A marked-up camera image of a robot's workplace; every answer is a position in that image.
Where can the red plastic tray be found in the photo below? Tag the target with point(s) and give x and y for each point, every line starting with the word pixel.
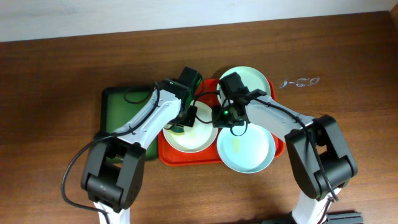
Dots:
pixel 172 157

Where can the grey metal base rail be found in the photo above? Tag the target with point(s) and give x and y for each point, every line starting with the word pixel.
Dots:
pixel 344 218

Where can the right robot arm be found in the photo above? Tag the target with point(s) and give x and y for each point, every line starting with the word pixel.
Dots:
pixel 321 160

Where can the white round plate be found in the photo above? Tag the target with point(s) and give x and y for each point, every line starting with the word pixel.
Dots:
pixel 194 139

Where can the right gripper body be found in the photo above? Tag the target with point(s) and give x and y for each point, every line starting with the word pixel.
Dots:
pixel 224 121

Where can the green yellow sponge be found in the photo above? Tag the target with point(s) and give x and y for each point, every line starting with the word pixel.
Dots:
pixel 177 130

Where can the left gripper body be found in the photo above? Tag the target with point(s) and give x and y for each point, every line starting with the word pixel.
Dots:
pixel 189 116

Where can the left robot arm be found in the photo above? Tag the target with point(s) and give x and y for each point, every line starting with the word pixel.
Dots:
pixel 114 169

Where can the dark green plastic tray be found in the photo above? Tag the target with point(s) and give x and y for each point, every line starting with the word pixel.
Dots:
pixel 115 110

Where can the mint green round plate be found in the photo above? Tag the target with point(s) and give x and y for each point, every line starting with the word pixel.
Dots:
pixel 251 78

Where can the light blue round plate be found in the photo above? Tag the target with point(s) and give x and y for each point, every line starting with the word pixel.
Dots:
pixel 246 149

